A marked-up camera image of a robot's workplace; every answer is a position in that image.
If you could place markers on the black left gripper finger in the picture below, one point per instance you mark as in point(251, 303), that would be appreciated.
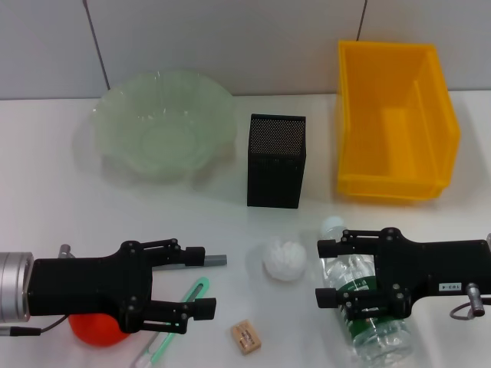
point(203, 308)

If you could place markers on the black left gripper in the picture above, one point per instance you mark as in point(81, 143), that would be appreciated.
point(76, 283)

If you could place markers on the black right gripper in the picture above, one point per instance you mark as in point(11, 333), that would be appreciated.
point(441, 264)

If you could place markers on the clear plastic water bottle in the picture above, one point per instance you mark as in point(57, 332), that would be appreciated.
point(345, 272)

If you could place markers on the white paper ball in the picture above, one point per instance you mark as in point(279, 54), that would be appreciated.
point(285, 258)

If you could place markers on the red-orange fruit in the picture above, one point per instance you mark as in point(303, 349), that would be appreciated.
point(96, 329)

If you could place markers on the green utility knife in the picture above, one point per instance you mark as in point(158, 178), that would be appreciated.
point(199, 287)

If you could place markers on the black mesh pen holder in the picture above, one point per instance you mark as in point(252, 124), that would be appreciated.
point(274, 176)

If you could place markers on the green glass fruit plate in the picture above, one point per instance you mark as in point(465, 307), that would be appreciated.
point(153, 126)

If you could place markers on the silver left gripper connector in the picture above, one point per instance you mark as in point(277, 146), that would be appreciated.
point(65, 251)

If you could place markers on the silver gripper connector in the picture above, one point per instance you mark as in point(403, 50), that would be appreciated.
point(65, 251)
point(472, 297)

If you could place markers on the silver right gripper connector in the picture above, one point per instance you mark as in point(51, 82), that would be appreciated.
point(472, 297)

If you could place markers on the yellow plastic bin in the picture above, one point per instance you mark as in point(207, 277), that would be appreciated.
point(383, 134)

